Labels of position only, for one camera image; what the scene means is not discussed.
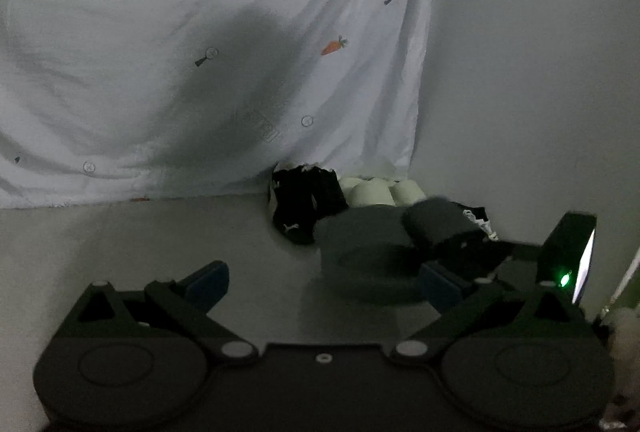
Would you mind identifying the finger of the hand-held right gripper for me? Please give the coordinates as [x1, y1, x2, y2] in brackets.
[432, 233, 543, 284]

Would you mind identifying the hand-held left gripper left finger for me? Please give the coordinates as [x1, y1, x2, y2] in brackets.
[65, 259, 261, 365]

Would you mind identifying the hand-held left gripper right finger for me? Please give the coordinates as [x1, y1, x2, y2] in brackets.
[390, 262, 601, 365]

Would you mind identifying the dark grey slide sandal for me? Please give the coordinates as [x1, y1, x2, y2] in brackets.
[402, 197, 483, 258]
[315, 206, 428, 305]

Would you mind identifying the light green slide sandal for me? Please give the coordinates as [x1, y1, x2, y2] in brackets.
[340, 177, 396, 208]
[390, 179, 428, 207]

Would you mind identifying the black item with white print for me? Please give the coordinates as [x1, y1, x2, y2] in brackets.
[462, 206, 500, 242]

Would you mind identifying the white fluffy object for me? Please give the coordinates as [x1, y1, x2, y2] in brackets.
[597, 307, 640, 413]

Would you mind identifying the white carrot-print sheet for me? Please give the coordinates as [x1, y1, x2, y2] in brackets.
[0, 0, 446, 213]

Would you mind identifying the white cord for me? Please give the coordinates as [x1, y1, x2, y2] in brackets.
[607, 245, 640, 313]

